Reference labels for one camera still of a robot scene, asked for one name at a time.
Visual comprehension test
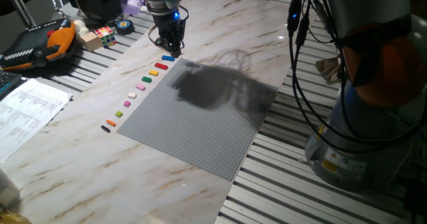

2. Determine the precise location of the black cable with LED plug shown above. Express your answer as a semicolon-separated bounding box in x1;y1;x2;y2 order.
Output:
287;0;418;153

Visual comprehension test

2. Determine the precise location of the marble pattern table sheet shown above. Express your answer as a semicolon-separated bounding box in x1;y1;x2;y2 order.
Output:
0;0;311;224

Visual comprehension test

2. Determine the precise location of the black filament spool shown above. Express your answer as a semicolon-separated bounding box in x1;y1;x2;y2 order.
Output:
66;0;123;21

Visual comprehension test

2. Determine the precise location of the grey Lego baseplate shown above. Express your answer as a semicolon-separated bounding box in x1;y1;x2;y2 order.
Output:
116;57;280;181

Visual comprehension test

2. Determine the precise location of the thin grey sensor cable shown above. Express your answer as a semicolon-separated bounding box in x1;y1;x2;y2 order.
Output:
148;25;161;48

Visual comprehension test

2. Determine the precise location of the gold foil bag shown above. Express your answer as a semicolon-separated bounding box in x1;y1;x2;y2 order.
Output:
0;207;33;224

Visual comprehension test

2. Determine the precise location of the translucent purple object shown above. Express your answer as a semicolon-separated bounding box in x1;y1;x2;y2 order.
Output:
120;0;145;17

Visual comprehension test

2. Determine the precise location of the printed paper sheet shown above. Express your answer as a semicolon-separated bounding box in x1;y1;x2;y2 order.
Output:
0;78;73;165

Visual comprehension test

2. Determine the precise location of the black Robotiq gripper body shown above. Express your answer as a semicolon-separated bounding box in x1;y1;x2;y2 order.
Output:
148;4;187;41

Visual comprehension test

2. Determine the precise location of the Rubik's cube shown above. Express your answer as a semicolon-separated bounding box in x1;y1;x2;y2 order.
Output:
93;25;118;49

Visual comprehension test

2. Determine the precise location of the shiny metal bracket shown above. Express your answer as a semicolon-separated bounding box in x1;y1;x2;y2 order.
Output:
315;55;344;85

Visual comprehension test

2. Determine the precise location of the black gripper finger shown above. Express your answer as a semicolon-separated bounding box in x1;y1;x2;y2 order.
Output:
159;39;176;57
171;33;183;59

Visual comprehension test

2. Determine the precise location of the black orange teach pendant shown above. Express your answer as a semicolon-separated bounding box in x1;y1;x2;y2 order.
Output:
0;18;77;72

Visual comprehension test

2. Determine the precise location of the white round figurine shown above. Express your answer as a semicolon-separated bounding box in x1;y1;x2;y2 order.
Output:
73;19;90;38

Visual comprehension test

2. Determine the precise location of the wooden cube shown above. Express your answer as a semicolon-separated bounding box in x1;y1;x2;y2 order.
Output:
80;31;103;53

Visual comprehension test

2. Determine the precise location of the person's dark sleeved forearm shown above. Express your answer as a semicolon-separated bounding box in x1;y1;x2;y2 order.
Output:
0;0;34;17

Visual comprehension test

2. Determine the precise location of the black disc with yellow centre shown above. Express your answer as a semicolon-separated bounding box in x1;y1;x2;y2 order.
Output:
115;19;135;35

